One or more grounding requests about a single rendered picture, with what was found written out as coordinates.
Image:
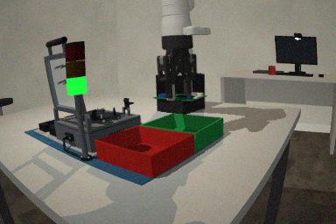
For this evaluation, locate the green bin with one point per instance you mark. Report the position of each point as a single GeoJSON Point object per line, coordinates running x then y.
{"type": "Point", "coordinates": [206, 128]}

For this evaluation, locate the green circuit board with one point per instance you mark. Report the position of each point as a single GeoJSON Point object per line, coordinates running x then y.
{"type": "Point", "coordinates": [184, 97]}

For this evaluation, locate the red bin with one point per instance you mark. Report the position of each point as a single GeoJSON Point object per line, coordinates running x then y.
{"type": "Point", "coordinates": [130, 149]}

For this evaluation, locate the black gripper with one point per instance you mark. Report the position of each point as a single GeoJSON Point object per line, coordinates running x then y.
{"type": "Point", "coordinates": [177, 47]}

